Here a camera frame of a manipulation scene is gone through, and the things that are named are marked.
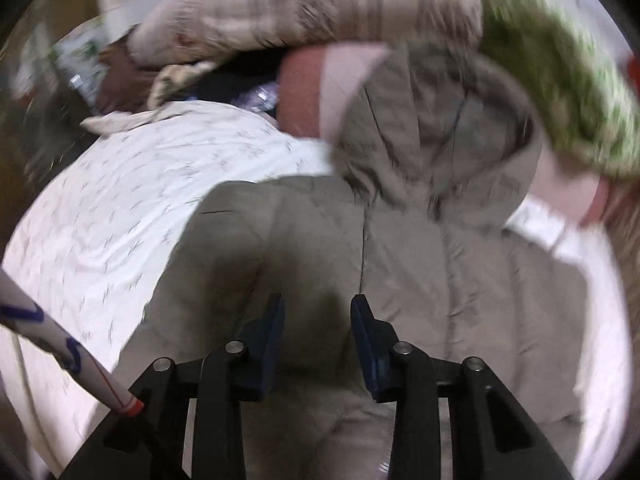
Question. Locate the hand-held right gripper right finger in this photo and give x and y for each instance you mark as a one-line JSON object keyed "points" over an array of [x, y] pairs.
{"points": [[365, 342]]}

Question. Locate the brown cloth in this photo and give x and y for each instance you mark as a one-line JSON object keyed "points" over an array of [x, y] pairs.
{"points": [[125, 80]]}

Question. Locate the grey-brown quilted jacket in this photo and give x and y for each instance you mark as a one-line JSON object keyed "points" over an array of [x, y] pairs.
{"points": [[300, 240]]}

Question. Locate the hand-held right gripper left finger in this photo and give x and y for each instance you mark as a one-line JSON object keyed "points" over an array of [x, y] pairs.
{"points": [[269, 342]]}

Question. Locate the clear plastic wrap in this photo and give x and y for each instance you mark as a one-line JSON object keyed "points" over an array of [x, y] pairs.
{"points": [[257, 96]]}

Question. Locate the striped floral pillow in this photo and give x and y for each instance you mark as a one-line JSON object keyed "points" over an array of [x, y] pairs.
{"points": [[300, 5]]}

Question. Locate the cream cloth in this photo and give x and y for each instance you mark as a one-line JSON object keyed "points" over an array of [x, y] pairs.
{"points": [[175, 80]]}

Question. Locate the green patterned blanket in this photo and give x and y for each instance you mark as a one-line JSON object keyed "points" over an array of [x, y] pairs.
{"points": [[550, 75]]}

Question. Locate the floral printed bag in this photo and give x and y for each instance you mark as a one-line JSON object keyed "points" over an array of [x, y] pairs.
{"points": [[82, 60]]}

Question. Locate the white leaf-print bedsheet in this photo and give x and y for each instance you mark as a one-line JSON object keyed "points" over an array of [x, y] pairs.
{"points": [[125, 210]]}

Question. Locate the pink cushion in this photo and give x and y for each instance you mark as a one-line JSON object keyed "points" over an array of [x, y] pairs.
{"points": [[300, 95]]}

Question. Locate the white tube with blue print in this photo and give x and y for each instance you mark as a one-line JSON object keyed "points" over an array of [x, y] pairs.
{"points": [[55, 335]]}

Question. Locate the dark cloth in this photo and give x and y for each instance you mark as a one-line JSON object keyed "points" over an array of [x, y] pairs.
{"points": [[220, 87]]}

